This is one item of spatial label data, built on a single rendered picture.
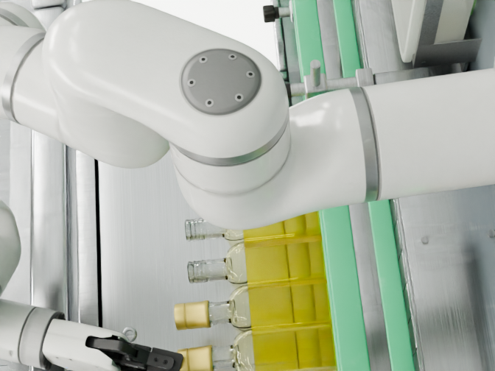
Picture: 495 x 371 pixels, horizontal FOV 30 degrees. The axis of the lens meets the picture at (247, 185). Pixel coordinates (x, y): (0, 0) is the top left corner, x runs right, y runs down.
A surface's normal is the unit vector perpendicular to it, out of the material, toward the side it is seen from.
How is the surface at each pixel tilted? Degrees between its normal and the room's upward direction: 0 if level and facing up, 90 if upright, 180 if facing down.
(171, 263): 90
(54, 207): 90
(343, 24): 90
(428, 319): 90
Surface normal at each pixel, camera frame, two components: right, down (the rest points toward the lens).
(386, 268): -0.07, -0.36
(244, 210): 0.17, 0.85
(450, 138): 0.03, 0.12
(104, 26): -0.08, -0.55
